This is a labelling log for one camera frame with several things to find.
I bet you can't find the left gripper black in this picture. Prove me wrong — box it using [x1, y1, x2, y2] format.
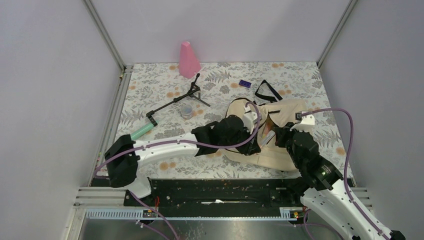
[220, 123, 261, 156]

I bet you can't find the cream canvas backpack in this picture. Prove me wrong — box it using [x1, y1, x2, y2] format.
[222, 80, 307, 172]

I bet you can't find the clear jar of clips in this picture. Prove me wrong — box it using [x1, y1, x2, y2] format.
[180, 104, 194, 120]

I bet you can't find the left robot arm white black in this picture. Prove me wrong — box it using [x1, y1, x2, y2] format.
[104, 111, 262, 206]

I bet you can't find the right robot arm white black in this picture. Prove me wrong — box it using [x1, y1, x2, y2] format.
[273, 122, 405, 240]

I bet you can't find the purple small block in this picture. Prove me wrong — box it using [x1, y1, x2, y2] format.
[238, 79, 252, 88]

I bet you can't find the black folding tripod stand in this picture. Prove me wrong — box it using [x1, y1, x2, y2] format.
[146, 72, 211, 127]

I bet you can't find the pink cone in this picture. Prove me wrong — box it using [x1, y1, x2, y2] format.
[178, 41, 202, 79]

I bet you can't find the mint green tube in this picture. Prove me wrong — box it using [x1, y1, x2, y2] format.
[130, 122, 155, 141]

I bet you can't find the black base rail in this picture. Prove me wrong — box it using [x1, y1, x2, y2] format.
[141, 178, 309, 220]

